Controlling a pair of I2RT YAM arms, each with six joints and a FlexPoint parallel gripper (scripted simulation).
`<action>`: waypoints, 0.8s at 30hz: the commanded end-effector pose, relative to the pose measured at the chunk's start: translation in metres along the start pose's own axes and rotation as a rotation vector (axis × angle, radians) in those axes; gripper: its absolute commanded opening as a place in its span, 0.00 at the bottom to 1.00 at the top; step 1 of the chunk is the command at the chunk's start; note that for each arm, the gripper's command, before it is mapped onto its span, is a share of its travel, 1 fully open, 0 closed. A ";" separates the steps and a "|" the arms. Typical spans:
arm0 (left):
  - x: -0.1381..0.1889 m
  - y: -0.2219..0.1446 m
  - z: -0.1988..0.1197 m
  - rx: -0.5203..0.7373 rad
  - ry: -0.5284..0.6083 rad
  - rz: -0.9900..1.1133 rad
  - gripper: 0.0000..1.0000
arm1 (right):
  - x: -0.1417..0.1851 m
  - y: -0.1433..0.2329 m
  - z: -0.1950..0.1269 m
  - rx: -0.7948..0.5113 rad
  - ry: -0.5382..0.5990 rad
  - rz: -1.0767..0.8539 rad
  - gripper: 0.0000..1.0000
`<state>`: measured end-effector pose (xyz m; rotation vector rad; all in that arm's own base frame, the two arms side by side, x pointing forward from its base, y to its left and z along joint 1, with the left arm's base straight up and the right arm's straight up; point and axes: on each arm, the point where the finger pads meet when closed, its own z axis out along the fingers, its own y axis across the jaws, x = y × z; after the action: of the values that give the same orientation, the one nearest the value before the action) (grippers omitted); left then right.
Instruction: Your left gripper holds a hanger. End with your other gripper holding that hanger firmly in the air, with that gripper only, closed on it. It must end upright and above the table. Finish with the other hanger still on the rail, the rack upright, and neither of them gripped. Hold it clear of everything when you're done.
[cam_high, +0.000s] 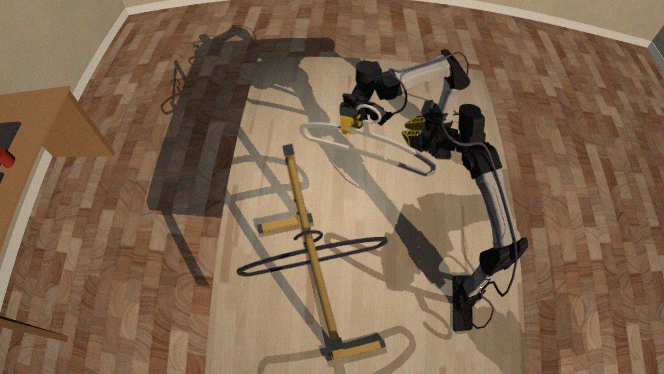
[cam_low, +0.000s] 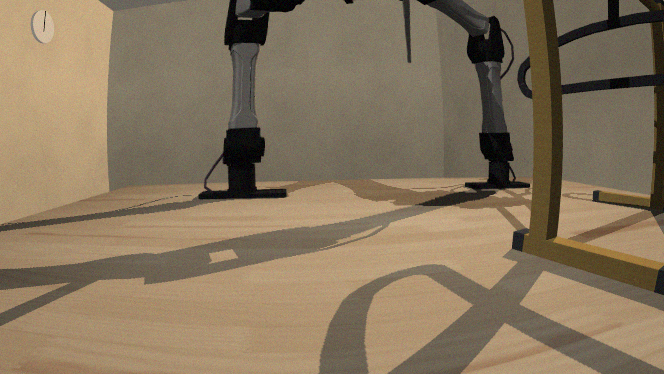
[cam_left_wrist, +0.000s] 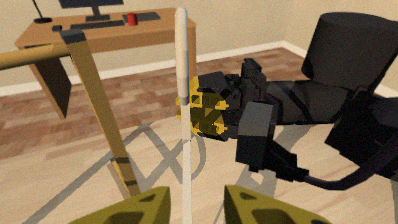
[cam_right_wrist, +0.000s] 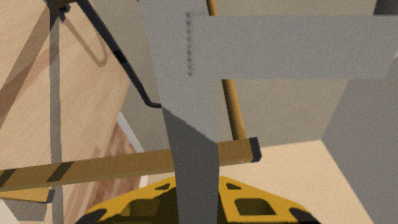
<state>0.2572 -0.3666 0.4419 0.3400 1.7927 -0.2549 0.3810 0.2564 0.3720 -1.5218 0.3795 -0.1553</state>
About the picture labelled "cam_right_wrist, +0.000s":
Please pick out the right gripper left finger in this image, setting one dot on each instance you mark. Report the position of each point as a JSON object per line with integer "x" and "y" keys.
{"x": 139, "y": 206}

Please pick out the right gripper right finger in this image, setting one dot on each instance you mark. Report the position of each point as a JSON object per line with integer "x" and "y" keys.
{"x": 267, "y": 208}

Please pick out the black wire hanger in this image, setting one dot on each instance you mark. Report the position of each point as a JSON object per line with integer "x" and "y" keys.
{"x": 94, "y": 18}

